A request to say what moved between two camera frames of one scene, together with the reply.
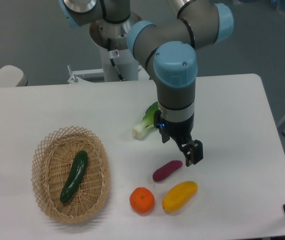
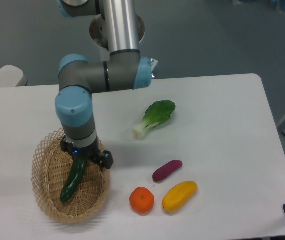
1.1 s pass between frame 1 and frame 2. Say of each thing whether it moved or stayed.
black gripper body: moved
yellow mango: stayed
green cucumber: stayed
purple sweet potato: stayed
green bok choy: stayed
